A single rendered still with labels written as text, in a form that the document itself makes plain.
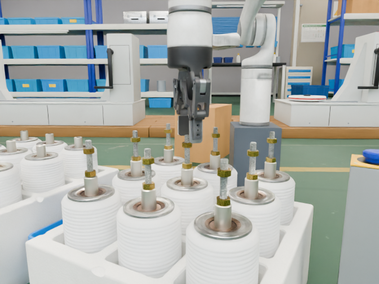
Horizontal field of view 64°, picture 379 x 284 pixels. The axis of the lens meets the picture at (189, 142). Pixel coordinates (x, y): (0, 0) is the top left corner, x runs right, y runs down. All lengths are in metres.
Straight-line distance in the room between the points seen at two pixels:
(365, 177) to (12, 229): 0.66
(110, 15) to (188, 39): 8.80
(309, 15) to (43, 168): 6.55
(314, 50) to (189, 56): 6.50
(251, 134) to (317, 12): 6.22
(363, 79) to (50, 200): 2.56
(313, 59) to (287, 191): 6.39
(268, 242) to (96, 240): 0.27
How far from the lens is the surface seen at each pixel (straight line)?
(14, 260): 0.77
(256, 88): 0.93
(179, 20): 0.50
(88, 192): 0.53
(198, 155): 1.64
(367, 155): 0.53
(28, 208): 0.75
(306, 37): 6.91
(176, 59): 0.50
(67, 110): 2.65
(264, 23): 0.95
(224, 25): 6.48
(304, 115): 2.56
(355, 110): 2.70
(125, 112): 2.50
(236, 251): 0.38
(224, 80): 8.79
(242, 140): 0.92
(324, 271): 0.83
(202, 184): 0.55
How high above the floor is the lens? 0.44
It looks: 11 degrees down
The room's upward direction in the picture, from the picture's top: straight up
